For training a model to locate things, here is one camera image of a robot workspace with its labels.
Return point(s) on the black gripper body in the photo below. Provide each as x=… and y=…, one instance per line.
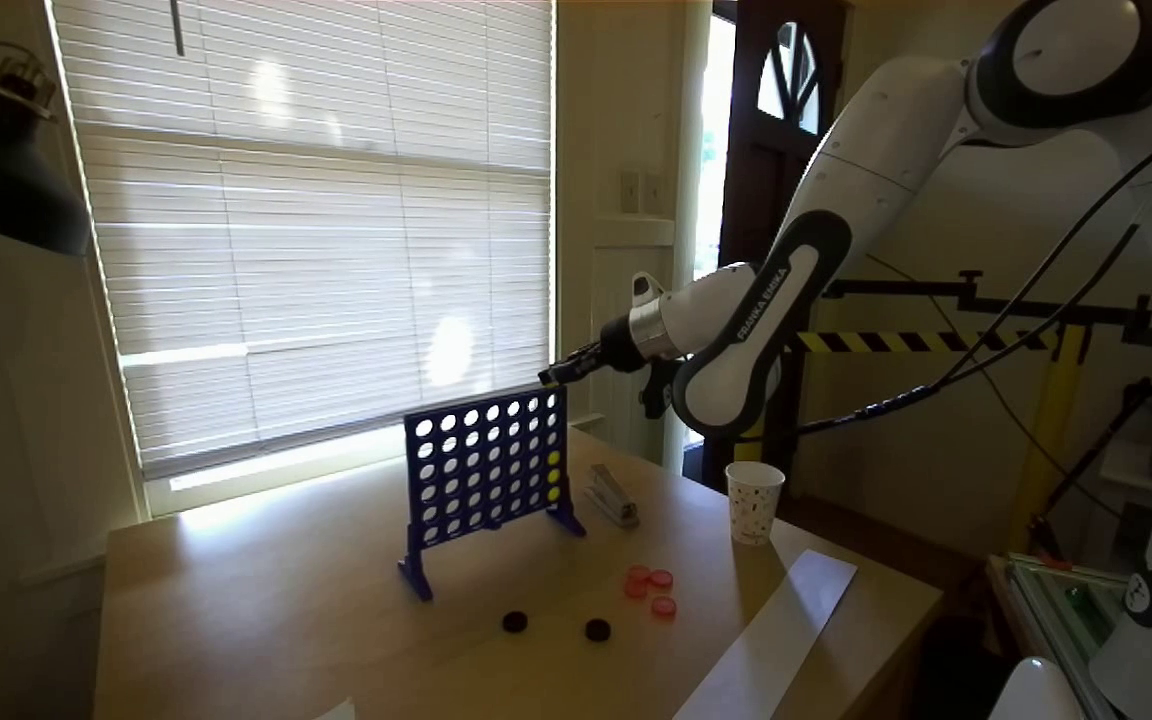
x=618, y=348

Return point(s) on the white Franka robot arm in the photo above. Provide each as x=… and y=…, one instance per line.
x=869, y=147

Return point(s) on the yellow disc in gameboard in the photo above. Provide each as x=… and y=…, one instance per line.
x=553, y=495
x=553, y=459

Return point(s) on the blue upright gameboard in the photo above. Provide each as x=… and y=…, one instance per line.
x=483, y=464

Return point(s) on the small grey white box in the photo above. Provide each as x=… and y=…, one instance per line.
x=613, y=496

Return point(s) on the dark wooden door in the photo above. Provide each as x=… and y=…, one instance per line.
x=741, y=202

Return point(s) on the white paper cup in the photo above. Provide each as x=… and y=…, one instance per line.
x=753, y=502

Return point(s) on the orange game disc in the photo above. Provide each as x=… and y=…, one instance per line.
x=660, y=578
x=665, y=608
x=632, y=578

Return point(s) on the black game disc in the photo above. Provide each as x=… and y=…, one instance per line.
x=515, y=622
x=597, y=631

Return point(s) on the white window blind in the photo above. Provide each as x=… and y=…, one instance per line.
x=309, y=243

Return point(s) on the yellow black striped barrier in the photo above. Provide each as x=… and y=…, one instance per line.
x=920, y=343

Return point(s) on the green white game box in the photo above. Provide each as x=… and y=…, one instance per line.
x=1060, y=605

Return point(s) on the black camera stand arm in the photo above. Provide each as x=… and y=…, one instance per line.
x=990, y=300

